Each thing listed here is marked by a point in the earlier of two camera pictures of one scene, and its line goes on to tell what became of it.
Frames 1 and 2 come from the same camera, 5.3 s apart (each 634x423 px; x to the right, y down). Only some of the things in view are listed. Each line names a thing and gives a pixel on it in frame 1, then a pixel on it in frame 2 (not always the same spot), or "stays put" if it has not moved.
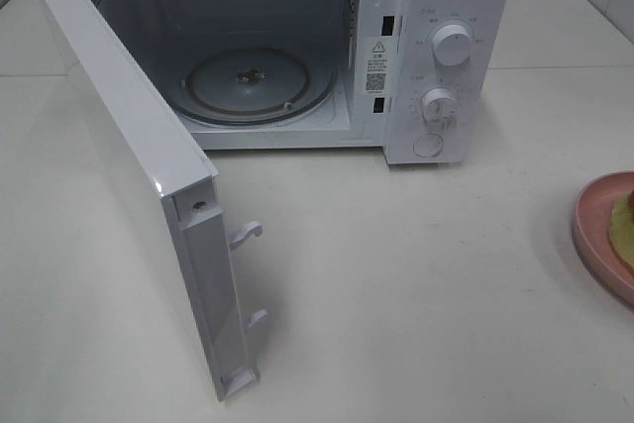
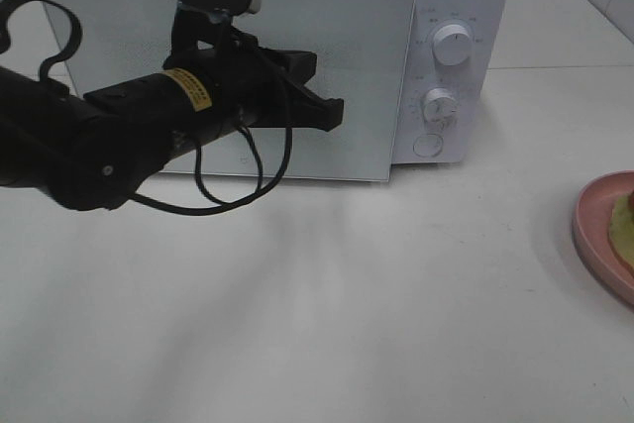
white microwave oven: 186,181 to 360,26
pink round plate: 590,231 stays put
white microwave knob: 440,107 stays put
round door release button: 427,145 stays put
